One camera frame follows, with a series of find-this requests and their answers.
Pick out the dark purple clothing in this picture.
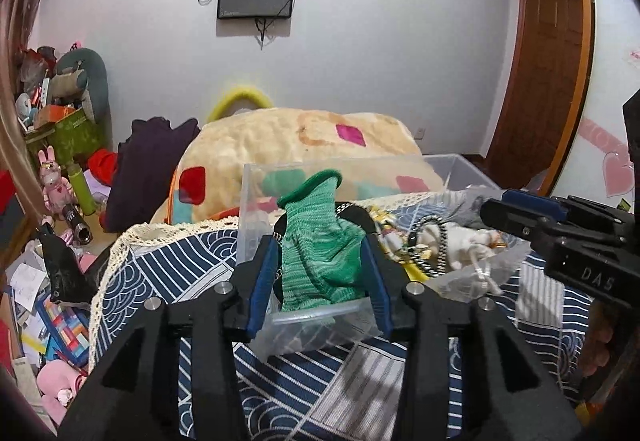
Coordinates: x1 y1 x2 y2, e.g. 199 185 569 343
102 117 201 234

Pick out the pile of loose papers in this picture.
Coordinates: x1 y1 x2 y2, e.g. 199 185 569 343
0 241 51 372

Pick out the green knitted sock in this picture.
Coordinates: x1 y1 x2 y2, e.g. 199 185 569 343
276 170 368 313

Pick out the black flashlight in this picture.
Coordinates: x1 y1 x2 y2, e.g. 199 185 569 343
60 204 93 244

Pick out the black bag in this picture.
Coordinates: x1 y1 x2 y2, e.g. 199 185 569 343
40 223 98 307

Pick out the pink plush toy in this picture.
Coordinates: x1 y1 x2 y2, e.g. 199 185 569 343
37 363 88 409

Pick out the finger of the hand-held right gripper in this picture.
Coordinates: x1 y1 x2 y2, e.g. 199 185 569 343
502 190 626 232
481 198 566 247

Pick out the clear plastic storage box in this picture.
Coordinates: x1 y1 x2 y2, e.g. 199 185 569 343
239 154 533 357

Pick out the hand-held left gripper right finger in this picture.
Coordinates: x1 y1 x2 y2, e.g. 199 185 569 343
360 235 585 441

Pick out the blue wave patterned cloth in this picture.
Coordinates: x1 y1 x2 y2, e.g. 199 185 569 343
89 191 601 441

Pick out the wooden door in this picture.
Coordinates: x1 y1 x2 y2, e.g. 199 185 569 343
487 0 586 182

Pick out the hanging black cable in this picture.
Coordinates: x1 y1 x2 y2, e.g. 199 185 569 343
255 17 276 49

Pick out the yellow plush arch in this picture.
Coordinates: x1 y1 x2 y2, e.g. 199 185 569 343
206 86 275 124

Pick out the person's right hand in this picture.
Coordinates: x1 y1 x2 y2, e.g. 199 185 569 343
582 308 615 374

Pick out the black white braided cord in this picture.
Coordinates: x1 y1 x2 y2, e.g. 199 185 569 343
407 216 448 282

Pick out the red box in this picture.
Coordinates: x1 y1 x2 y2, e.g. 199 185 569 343
0 171 16 212

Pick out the red cloth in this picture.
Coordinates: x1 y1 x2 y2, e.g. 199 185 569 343
89 148 121 187

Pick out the white sliding wardrobe door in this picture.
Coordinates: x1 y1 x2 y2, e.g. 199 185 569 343
550 0 640 212

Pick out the green cardboard box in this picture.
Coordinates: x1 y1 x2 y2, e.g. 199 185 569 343
25 108 103 167

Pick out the pile of assorted toys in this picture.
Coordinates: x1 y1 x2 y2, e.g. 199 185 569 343
15 46 76 122

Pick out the colourful block patterned book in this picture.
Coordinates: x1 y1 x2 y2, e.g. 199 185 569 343
37 298 91 362

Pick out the beige plush blanket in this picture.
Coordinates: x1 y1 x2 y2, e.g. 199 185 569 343
150 108 446 227

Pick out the grey green long plush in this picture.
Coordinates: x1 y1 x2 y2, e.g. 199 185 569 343
54 48 111 124

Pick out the pink bunny toy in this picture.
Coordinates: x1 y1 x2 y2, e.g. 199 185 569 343
39 146 76 212

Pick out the clear plastic bag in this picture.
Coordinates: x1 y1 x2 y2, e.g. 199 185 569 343
440 186 501 229

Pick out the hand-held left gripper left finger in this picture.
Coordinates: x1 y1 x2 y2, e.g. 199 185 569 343
57 235 281 441

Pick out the green bottle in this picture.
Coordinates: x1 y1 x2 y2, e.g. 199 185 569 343
67 164 98 216

